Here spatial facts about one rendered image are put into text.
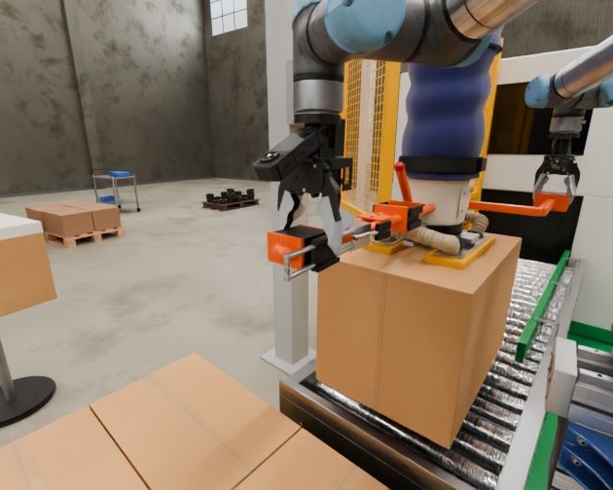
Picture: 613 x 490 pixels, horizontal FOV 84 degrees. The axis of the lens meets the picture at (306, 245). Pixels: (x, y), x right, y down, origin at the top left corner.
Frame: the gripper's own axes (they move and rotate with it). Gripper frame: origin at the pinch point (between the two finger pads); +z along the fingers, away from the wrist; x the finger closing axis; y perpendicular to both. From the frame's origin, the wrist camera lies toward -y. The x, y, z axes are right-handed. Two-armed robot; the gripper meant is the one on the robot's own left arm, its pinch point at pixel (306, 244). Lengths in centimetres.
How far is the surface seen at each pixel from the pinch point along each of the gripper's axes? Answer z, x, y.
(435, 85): -30, 0, 50
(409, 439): 68, -8, 40
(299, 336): 103, 89, 107
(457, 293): 13.7, -17.2, 29.5
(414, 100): -27, 5, 51
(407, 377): 38.8, -8.8, 29.4
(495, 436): 67, -27, 58
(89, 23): -335, 1190, 452
